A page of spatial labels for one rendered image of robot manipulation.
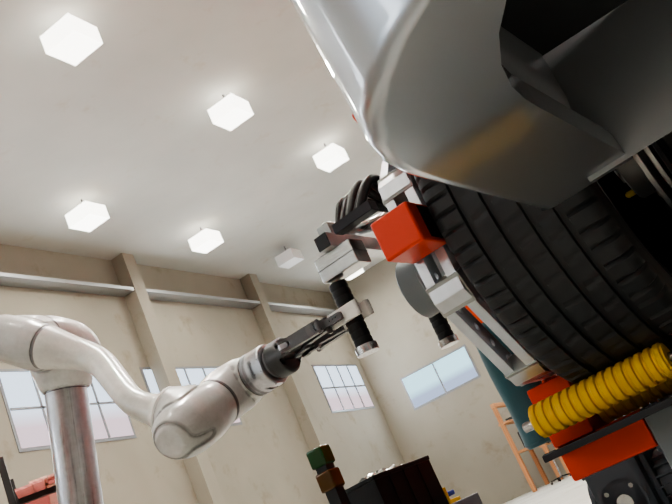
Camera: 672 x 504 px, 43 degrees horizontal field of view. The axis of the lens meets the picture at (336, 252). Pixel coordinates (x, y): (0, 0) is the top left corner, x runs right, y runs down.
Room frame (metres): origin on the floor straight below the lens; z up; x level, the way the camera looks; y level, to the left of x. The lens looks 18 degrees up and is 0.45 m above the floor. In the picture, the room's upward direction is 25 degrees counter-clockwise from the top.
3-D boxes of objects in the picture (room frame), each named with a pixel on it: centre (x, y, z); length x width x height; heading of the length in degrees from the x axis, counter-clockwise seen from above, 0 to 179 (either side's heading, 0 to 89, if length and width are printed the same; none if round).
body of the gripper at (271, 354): (1.62, 0.16, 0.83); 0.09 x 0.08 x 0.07; 61
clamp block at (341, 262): (1.53, 0.00, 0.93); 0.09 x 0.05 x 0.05; 61
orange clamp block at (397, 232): (1.30, -0.12, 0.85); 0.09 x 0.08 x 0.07; 151
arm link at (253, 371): (1.65, 0.22, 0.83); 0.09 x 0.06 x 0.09; 151
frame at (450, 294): (1.58, -0.27, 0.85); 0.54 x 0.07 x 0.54; 151
